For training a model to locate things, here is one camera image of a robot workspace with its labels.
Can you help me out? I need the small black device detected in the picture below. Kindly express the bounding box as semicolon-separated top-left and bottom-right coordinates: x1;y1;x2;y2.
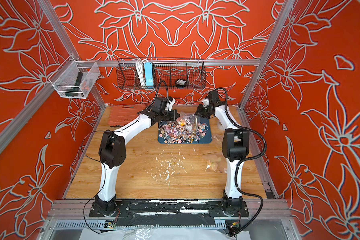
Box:
175;79;187;86

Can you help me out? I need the clear tape roll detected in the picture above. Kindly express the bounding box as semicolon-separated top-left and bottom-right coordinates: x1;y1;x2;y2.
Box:
217;120;225;131

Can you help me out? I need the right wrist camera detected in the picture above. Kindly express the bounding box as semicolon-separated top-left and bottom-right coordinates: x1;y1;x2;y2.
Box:
202;98;210;108

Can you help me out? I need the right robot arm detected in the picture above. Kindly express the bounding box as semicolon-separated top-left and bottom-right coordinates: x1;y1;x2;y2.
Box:
195;88;250;216

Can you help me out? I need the green black screwdriver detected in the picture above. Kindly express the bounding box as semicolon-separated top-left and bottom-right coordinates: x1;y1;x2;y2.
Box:
65;72;83;97

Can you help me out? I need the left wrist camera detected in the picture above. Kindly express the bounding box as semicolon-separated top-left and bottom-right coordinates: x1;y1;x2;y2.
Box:
166;97;176;112

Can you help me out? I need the white cable bundle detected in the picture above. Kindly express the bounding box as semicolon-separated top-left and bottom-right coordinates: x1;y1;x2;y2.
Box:
135;59;146;88

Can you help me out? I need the orange tool case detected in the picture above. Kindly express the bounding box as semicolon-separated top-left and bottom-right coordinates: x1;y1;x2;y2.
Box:
108;104;146;127

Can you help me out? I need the clear acrylic box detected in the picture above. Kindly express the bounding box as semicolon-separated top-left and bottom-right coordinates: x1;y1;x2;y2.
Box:
48;56;100;99

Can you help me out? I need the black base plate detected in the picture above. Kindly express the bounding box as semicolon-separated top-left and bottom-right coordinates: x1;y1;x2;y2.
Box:
89;199;249;218

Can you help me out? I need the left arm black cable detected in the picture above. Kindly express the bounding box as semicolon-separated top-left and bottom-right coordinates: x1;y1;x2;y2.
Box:
79;79;170;235

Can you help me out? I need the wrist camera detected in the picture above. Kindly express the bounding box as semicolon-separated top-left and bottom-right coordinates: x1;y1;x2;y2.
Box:
202;98;210;108
166;97;176;112

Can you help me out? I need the light blue power bank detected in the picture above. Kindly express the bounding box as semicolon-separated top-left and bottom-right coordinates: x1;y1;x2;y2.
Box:
144;62;154;88

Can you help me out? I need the poured candy pile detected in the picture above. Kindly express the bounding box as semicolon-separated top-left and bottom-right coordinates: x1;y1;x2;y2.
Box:
158;118;210;144

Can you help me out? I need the black wire basket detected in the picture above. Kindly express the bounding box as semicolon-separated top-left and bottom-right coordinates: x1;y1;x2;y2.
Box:
116;57;207;90

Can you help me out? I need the blue plastic tray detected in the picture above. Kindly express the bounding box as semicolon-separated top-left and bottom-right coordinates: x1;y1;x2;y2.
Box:
157;113;213;144

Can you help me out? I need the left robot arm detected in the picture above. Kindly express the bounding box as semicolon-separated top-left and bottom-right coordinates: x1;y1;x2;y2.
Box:
90;97;180;217

